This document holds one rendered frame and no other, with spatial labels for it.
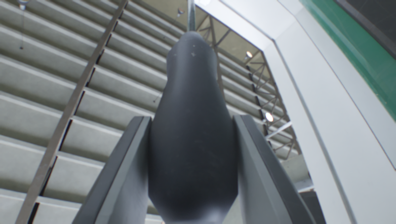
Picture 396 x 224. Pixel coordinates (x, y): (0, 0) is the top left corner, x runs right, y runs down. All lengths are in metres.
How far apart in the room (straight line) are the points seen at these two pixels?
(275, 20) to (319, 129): 0.14
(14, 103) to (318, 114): 9.04
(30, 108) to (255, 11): 8.84
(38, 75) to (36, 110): 1.62
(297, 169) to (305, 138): 0.38
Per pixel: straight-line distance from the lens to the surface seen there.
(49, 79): 9.79
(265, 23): 0.26
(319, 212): 0.42
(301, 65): 0.23
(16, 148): 8.25
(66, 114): 6.44
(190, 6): 0.18
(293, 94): 0.22
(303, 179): 0.57
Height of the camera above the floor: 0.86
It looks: 39 degrees up
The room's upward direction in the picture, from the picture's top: 133 degrees counter-clockwise
